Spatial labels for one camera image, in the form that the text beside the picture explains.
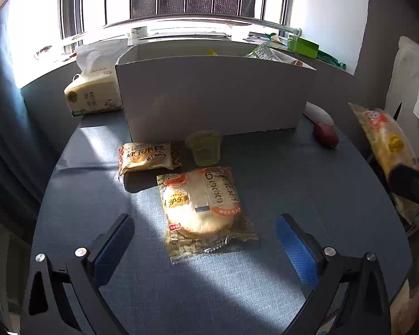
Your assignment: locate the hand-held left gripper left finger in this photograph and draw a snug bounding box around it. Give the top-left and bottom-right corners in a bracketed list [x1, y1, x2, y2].
[21, 214, 136, 335]

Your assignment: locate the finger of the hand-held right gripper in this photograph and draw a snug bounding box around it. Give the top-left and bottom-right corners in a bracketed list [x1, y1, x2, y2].
[389, 163, 419, 212]

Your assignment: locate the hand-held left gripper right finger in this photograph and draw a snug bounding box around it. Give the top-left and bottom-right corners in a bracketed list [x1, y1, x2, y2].
[276, 214, 392, 335]

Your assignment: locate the long rice cracker packet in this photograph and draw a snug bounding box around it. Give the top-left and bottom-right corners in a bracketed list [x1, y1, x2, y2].
[348, 102, 419, 224]

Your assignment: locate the round cracker packet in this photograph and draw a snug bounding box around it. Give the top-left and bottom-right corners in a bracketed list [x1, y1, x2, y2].
[156, 167, 260, 265]

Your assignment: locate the small orange cake packet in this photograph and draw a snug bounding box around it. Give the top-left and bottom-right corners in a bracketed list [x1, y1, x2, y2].
[118, 142, 183, 177]

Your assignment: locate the clear jelly cup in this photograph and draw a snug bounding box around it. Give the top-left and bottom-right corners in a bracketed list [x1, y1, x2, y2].
[186, 129, 223, 167]

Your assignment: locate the white cardboard box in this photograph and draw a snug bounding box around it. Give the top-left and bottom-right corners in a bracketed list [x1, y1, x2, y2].
[115, 33, 318, 142]

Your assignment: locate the dark red object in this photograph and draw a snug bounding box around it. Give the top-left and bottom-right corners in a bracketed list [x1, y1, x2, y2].
[313, 122, 339, 149]

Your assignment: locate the white object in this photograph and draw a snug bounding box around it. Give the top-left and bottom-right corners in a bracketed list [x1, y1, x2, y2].
[303, 101, 335, 126]

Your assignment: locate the green plastic bag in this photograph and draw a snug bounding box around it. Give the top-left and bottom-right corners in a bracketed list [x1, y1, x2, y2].
[317, 50, 346, 71]

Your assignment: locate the tissue pack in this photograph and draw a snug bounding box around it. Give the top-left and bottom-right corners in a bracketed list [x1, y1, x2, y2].
[63, 39, 127, 117]

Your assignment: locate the dark curtain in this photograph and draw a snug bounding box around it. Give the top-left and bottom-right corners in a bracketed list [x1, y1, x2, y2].
[0, 3, 61, 224]

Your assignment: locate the green box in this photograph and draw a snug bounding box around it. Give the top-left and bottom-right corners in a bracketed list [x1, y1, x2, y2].
[287, 36, 320, 59]

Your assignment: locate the small metal object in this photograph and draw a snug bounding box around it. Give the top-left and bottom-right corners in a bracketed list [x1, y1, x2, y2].
[34, 45, 54, 61]

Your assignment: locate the window grille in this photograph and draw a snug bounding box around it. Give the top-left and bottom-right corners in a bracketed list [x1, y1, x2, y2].
[46, 0, 296, 54]

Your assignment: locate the long metal rail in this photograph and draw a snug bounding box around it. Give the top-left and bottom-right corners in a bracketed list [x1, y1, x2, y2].
[99, 13, 303, 39]

